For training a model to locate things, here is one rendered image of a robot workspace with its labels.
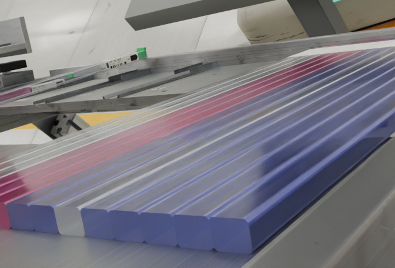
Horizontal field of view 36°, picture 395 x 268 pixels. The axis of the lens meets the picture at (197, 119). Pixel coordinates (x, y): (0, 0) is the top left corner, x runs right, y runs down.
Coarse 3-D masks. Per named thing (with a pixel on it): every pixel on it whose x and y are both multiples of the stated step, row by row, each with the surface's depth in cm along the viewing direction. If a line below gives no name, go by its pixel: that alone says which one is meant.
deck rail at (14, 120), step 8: (40, 80) 94; (0, 88) 88; (8, 88) 89; (40, 112) 94; (48, 112) 95; (56, 112) 96; (0, 120) 88; (8, 120) 89; (16, 120) 90; (24, 120) 91; (32, 120) 92; (0, 128) 88; (8, 128) 89
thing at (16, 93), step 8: (144, 56) 84; (96, 64) 77; (104, 64) 77; (72, 72) 73; (80, 72) 74; (88, 72) 75; (96, 72) 76; (48, 80) 70; (56, 80) 71; (64, 80) 72; (72, 80) 73; (16, 88) 67; (24, 88) 67; (32, 88) 68; (40, 88) 69; (48, 88) 70; (0, 96) 64; (8, 96) 65; (16, 96) 66; (24, 96) 67; (0, 104) 64
